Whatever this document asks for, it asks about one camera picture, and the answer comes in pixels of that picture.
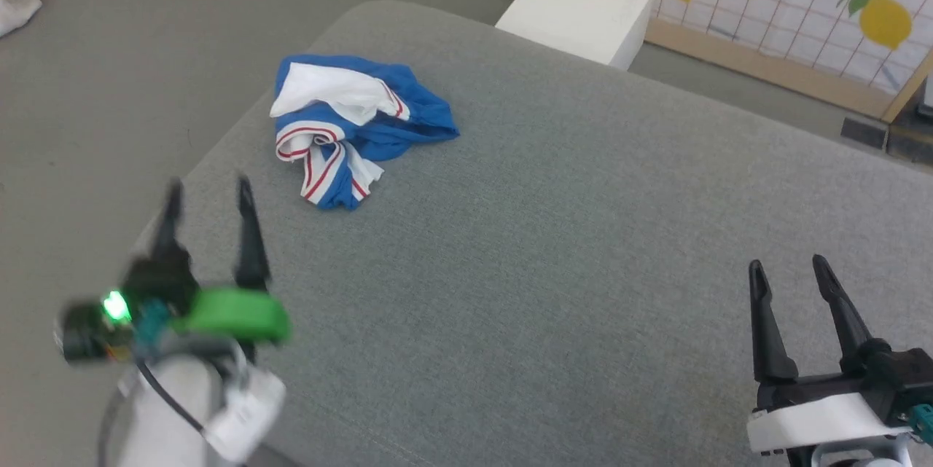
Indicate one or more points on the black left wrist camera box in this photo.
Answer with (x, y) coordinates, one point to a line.
(160, 281)

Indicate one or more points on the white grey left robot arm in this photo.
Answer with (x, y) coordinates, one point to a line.
(164, 423)

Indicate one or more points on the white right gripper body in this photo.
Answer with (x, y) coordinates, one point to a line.
(816, 420)

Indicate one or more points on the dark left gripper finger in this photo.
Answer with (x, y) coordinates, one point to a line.
(169, 234)
(250, 248)

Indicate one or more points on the blue white red-striped jersey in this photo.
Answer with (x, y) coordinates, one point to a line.
(408, 117)

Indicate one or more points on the white box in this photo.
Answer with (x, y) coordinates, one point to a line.
(583, 8)

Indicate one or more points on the small black floor mat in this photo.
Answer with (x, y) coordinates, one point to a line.
(864, 133)

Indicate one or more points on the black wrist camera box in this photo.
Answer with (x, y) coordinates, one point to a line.
(904, 379)
(160, 281)

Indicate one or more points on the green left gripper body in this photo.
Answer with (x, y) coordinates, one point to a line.
(233, 314)

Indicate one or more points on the lemon print partition screen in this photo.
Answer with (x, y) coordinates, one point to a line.
(765, 8)

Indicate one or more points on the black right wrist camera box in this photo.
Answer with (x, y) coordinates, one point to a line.
(904, 379)

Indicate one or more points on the grey partition stand foot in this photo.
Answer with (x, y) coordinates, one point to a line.
(927, 99)

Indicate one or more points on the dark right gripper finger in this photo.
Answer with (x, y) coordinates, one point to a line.
(771, 343)
(845, 328)

